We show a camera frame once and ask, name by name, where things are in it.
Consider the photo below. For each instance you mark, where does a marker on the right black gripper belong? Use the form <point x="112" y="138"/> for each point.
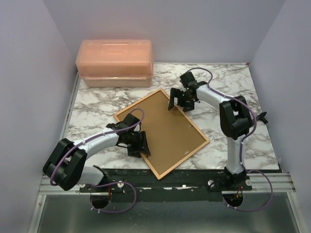
<point x="176" y="93"/>

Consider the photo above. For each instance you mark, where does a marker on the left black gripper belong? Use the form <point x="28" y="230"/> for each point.
<point x="142" y="146"/>

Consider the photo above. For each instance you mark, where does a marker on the orange wooden picture frame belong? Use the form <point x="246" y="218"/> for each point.
<point x="204" y="142"/>

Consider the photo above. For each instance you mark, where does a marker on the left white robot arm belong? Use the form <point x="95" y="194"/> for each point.
<point x="66" y="165"/>

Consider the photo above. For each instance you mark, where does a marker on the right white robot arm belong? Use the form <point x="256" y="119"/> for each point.
<point x="236" y="118"/>

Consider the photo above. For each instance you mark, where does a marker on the orange translucent plastic storage box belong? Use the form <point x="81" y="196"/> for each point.
<point x="116" y="63"/>

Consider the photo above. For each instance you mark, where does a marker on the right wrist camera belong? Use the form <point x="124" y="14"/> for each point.
<point x="187" y="79"/>

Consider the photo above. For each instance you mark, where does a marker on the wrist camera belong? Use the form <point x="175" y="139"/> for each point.
<point x="130" y="122"/>
<point x="187" y="79"/>

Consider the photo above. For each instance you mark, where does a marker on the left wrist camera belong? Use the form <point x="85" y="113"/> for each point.
<point x="130" y="122"/>

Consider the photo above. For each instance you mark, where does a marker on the aluminium extrusion frame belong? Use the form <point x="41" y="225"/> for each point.
<point x="53" y="161"/>

